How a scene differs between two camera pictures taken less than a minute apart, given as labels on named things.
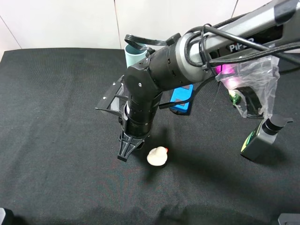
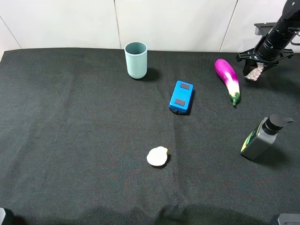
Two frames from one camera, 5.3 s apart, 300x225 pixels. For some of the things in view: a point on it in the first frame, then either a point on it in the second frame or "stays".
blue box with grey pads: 182,93 stays
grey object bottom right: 290,219 stays
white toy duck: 157,156 stays
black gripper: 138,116 -> 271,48
